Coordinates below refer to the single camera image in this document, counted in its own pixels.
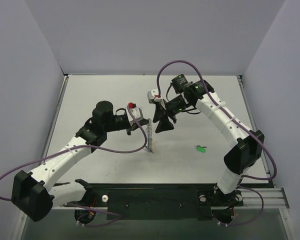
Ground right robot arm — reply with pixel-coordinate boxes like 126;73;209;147
147;74;265;205

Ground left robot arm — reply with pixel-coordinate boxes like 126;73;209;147
11;100;144;222

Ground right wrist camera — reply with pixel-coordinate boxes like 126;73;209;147
147;89;165;105

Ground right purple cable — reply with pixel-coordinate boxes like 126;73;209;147
156;59;277;228

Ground purple cable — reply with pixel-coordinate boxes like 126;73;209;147
156;59;277;228
0;112;151;228

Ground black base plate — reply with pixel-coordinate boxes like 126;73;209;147
74;183;243;224

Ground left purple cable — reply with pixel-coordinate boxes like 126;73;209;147
0;112;151;228

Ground aluminium frame rail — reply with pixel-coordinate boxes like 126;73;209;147
20;187;290;210

